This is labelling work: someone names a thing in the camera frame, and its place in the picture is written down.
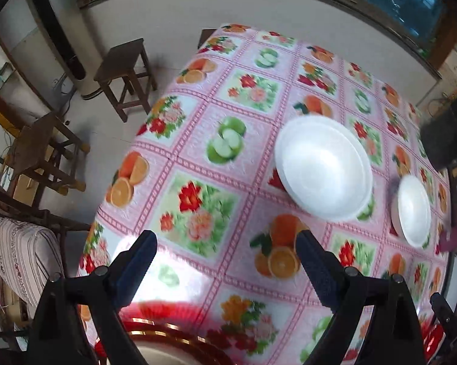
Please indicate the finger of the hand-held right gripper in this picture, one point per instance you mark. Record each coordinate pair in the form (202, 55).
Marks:
(443, 310)

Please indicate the worn wooden stool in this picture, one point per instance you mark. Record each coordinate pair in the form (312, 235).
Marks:
(34, 144)

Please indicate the dark wooden stool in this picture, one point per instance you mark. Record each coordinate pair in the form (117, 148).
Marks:
(122, 55)

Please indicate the small white foam bowl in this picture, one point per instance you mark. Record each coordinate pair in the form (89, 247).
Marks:
(414, 213)

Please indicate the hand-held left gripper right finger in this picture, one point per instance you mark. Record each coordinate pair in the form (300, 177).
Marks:
(315, 270)

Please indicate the red scalloped plate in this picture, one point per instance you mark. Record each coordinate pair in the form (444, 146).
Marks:
(220, 346)
(433, 340)

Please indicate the dark wooden armchair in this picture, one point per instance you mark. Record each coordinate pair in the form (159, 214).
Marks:
(42, 213)

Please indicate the standing air conditioner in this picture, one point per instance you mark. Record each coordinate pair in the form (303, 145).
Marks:
(67, 57)

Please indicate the wooden framed window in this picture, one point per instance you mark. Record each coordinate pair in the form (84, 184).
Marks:
(403, 0)

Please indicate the cream plastic bowl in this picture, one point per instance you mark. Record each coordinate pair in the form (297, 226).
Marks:
(175, 357)

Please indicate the fruit and flower printed tablecloth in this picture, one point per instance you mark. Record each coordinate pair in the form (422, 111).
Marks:
(213, 152)

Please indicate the dark wooden table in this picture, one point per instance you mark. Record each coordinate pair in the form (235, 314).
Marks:
(203, 36)

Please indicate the striped cushion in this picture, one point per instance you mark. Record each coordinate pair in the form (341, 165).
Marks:
(19, 251)

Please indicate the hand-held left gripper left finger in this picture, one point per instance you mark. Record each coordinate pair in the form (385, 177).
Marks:
(137, 268)

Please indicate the large white foam bowl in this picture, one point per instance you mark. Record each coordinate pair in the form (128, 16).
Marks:
(323, 167)

